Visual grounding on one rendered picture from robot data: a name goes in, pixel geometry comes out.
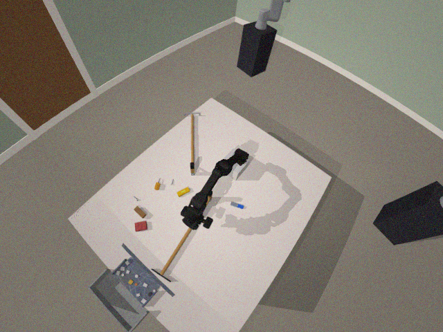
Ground red rectangular block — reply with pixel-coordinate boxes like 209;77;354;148
135;221;147;232

